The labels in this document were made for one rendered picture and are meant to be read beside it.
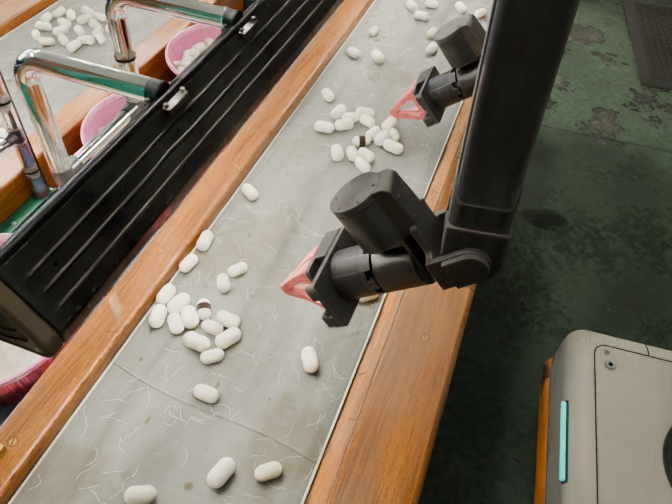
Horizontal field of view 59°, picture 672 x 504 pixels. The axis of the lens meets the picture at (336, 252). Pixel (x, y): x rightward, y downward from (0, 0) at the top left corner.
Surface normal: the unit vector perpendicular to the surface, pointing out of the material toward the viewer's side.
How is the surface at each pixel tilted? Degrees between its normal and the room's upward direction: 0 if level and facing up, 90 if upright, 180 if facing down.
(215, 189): 0
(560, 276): 0
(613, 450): 0
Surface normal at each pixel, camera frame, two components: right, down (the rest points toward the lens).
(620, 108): 0.05, -0.67
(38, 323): 0.82, -0.11
